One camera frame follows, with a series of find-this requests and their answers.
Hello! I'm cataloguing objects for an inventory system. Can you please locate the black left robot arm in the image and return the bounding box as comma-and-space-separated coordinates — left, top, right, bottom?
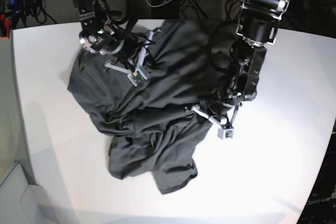
202, 0, 291, 118

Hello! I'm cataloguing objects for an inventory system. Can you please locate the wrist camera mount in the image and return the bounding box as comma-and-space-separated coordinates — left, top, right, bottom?
184, 104, 242, 140
104, 27, 162, 87

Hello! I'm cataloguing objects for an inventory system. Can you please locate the red clamp tool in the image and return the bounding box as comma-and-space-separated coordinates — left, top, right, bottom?
1, 13, 12, 39

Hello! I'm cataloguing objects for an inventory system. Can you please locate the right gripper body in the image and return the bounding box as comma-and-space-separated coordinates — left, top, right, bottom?
79, 28, 147, 64

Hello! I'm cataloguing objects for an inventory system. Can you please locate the dark grey t-shirt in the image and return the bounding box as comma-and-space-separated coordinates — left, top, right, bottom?
68, 20, 237, 195

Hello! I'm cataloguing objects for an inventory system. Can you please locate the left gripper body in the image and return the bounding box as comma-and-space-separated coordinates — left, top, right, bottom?
199, 90, 257, 119

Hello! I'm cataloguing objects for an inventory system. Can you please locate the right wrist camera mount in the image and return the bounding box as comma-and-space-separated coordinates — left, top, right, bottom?
104, 27, 162, 87

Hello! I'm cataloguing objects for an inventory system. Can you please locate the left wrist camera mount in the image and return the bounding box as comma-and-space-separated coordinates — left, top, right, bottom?
184, 104, 242, 140

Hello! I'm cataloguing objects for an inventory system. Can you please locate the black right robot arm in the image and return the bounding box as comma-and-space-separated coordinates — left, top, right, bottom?
73, 0, 145, 69

